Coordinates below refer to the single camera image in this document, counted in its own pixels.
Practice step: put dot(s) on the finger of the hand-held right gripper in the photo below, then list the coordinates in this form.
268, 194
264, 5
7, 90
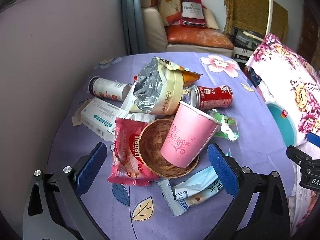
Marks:
313, 138
298, 156

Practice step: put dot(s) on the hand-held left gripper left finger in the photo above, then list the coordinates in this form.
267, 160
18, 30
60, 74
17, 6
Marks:
91, 170

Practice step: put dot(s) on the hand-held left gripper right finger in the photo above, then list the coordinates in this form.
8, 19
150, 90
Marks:
222, 170

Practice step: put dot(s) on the white snack packet with picture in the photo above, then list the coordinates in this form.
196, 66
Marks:
207, 192

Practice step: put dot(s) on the teal plastic basin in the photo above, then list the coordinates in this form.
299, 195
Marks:
282, 127

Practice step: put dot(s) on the red wafer packet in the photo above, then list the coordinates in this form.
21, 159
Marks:
127, 150

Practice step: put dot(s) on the green plastic wrapper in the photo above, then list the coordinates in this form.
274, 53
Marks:
226, 127

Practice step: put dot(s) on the pink paper cup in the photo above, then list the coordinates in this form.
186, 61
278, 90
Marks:
187, 135

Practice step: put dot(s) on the white medicine box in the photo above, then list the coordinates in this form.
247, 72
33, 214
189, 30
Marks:
97, 116

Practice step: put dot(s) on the brown woven basket bowl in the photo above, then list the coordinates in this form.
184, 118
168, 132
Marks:
152, 150

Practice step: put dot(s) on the red soda can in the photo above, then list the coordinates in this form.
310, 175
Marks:
212, 97

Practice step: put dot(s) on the white bottle with red label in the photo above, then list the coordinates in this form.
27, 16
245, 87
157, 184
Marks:
110, 90

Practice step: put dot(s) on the silver lined cream snack bag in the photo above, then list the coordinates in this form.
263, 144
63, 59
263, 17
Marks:
155, 90

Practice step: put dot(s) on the purple floral tablecloth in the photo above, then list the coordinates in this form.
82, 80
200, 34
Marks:
250, 155

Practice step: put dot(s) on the pink floral bedsheet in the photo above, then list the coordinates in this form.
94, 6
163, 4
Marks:
282, 75

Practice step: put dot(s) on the brown wooden cabinet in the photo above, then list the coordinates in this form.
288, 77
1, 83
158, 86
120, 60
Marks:
308, 35

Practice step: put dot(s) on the white media player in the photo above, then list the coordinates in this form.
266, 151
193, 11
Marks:
241, 55

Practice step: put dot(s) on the grey media player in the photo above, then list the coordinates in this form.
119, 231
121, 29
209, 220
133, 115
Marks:
240, 38

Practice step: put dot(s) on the white pole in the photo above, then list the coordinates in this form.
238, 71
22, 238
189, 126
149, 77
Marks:
269, 12

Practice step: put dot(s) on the orange seat cushion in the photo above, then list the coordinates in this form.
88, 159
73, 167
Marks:
197, 37

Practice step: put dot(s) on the yellow brown patterned cloth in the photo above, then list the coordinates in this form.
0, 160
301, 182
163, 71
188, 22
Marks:
247, 7

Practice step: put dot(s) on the cream leather armchair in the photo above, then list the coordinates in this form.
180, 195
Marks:
152, 30

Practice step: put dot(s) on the red gift bag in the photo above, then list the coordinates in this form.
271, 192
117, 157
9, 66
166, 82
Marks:
191, 10

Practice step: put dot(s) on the cream printed pillow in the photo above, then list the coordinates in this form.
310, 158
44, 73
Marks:
170, 7

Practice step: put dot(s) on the wooden bed frame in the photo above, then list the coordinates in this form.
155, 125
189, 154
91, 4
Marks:
250, 73

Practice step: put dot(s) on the grey door frame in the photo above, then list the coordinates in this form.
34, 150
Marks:
132, 17

